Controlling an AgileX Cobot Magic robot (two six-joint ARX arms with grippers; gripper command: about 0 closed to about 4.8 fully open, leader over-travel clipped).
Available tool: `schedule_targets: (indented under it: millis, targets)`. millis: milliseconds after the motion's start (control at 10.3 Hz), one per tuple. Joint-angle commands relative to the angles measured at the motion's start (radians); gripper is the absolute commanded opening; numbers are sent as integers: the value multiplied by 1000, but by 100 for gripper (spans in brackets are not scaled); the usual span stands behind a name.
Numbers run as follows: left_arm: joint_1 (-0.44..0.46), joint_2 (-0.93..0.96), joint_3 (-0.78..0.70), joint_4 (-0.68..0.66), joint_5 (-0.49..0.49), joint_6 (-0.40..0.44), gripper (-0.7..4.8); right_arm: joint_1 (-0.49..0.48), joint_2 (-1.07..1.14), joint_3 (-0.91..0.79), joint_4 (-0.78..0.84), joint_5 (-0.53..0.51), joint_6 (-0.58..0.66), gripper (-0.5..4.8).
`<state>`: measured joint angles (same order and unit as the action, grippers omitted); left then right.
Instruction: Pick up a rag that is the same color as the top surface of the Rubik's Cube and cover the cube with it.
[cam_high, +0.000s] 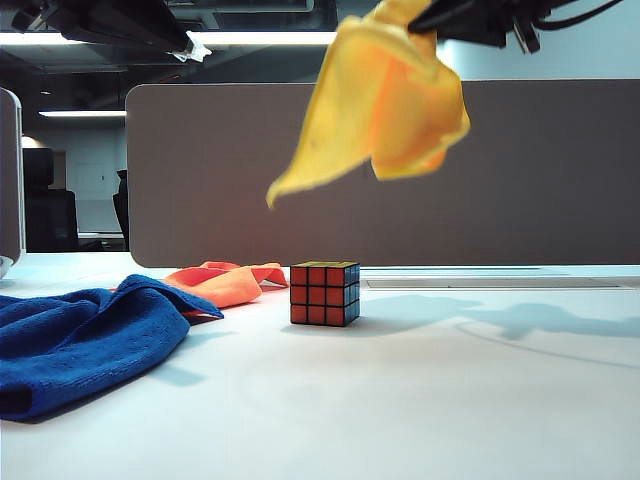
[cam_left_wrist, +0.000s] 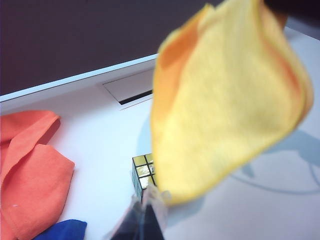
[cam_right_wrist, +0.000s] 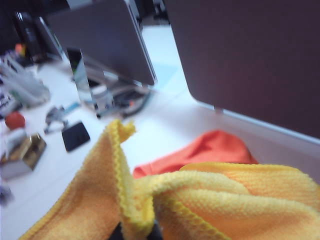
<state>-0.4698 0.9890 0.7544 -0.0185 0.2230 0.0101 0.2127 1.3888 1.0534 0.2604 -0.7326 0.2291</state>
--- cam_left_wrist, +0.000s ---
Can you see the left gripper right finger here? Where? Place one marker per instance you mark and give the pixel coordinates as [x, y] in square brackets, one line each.
[153, 220]

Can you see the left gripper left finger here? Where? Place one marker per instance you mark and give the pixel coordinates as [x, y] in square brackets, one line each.
[130, 222]

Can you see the yellow microfiber rag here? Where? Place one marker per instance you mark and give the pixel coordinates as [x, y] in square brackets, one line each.
[225, 100]

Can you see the Rubik's cube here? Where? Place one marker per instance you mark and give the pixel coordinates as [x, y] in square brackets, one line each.
[143, 172]

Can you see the blue microfiber rag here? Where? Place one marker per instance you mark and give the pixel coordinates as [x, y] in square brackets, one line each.
[67, 231]

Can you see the orange microfiber rag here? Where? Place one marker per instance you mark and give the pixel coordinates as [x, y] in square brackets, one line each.
[32, 175]

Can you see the brown desk partition panel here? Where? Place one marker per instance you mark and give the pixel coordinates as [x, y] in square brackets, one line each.
[75, 37]

